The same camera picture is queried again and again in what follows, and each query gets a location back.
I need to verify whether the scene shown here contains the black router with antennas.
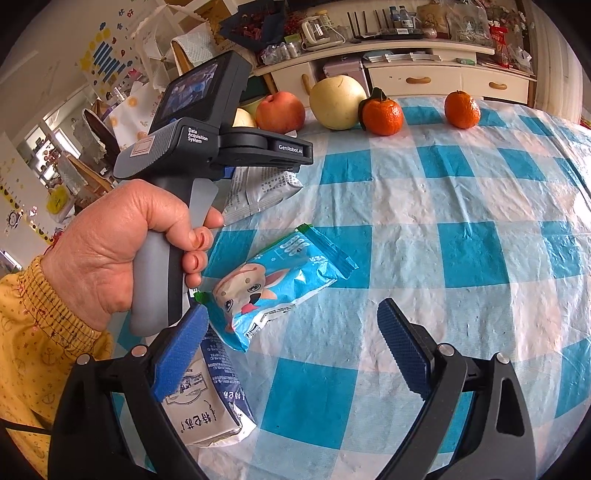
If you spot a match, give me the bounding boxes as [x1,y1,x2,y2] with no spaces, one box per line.
[346,9,423,40]

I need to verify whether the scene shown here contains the grey printed packet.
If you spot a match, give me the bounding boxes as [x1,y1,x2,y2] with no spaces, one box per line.
[223,166,304,227]

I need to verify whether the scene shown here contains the dark wooden chair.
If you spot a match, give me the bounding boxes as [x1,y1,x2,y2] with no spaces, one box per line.
[82,108,116,160]

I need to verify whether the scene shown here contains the blue cartoon snack packet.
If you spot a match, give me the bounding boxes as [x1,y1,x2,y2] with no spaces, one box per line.
[194,224,358,354]

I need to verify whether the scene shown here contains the brown paper bag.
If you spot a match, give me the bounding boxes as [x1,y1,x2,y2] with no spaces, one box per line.
[416,2,451,33]

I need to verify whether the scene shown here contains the blue white checkered tablecloth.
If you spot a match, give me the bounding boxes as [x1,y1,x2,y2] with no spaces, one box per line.
[111,95,591,480]

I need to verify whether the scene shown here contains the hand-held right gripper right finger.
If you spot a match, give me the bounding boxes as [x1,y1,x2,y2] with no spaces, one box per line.
[376,298,539,480]

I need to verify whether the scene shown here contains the dark blue flower bouquet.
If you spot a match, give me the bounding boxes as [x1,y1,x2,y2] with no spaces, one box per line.
[219,0,291,47]

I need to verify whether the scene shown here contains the leafless tangerine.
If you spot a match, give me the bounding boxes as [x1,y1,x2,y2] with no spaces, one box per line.
[444,90,481,130]

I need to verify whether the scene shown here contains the red packaged goods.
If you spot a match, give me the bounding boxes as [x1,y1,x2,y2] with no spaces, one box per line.
[489,25,532,70]

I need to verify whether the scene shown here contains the pink metal case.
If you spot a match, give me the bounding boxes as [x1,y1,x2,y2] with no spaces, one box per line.
[323,58,370,93]

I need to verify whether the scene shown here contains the red apple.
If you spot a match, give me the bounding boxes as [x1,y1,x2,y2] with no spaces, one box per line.
[255,91,306,136]

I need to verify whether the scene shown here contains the clear plastic tote bag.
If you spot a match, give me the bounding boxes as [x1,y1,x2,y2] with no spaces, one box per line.
[450,4,492,44]

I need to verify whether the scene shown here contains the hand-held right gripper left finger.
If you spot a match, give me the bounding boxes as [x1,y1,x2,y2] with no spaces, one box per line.
[48,302,209,480]

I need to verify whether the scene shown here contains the white electric kettle appliance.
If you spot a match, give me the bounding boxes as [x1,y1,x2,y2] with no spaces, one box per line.
[301,14,347,49]

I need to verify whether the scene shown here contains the cream television cabinet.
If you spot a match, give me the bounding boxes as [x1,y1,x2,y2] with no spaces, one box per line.
[252,34,539,104]

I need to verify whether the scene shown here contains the white blue milk carton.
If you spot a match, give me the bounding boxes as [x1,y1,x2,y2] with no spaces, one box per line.
[161,320,257,448]

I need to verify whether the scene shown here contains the cluster of small glass bottles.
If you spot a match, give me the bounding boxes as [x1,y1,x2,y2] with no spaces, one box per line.
[261,41,303,64]

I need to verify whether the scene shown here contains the dining table with floral cloth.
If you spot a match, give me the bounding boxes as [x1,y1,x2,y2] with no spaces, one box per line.
[111,88,162,144]

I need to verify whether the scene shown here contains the blue yellow wall decoration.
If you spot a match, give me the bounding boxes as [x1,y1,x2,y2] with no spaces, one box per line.
[78,18,139,86]

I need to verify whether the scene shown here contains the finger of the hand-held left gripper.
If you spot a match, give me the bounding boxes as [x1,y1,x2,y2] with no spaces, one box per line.
[259,158,304,175]

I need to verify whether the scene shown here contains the yellow pear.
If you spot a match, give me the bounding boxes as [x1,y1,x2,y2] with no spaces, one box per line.
[233,107,258,130]
[308,75,368,131]

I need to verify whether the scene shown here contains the person's left forearm yellow sleeve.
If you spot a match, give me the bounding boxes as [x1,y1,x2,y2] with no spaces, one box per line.
[0,256,116,480]

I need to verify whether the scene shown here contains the tangerine with green leaf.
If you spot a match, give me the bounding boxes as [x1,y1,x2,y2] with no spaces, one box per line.
[358,87,404,137]

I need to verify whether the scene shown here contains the yellow bag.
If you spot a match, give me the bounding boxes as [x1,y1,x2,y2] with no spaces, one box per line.
[46,187,75,215]

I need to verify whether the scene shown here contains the person's left hand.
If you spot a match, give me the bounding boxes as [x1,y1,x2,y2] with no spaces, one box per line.
[41,178,225,333]

